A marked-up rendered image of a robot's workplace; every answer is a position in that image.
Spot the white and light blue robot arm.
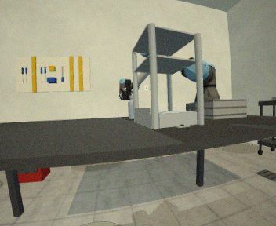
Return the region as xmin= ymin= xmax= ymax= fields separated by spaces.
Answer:
xmin=119 ymin=53 xmax=220 ymax=100

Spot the grey shelving unit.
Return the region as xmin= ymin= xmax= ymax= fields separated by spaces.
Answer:
xmin=132 ymin=23 xmax=204 ymax=129

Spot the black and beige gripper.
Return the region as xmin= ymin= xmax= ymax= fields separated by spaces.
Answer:
xmin=122 ymin=88 xmax=133 ymax=100

